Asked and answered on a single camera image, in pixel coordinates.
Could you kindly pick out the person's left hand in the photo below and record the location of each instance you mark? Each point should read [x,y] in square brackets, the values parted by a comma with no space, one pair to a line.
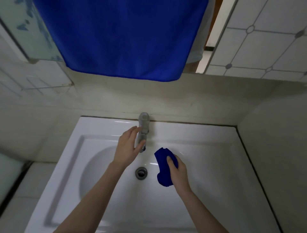
[126,151]

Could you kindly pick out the person's right hand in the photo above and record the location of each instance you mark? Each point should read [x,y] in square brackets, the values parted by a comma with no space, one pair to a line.
[181,177]

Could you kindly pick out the small blue cleaning cloth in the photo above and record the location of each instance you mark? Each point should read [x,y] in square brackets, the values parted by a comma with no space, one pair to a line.
[163,168]

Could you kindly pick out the chrome faucet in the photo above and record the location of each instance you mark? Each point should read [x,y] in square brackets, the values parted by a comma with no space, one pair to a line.
[144,122]

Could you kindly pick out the white ceramic sink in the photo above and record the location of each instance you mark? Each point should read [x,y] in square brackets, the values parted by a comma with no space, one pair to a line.
[215,168]

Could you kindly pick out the person's right forearm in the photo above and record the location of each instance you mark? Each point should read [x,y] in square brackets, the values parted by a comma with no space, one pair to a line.
[201,213]

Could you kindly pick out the person's left forearm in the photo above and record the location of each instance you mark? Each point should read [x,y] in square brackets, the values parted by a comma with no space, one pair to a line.
[96,199]

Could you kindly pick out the metal sink drain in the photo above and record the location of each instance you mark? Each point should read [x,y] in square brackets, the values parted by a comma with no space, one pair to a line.
[141,173]

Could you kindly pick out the large blue towel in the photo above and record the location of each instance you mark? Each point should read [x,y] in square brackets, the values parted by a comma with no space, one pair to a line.
[120,36]

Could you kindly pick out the frosted glass partition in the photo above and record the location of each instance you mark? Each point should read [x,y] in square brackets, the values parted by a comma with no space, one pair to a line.
[9,175]

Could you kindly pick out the white patterned wall cabinet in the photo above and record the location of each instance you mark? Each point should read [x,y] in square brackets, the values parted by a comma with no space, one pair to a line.
[263,48]

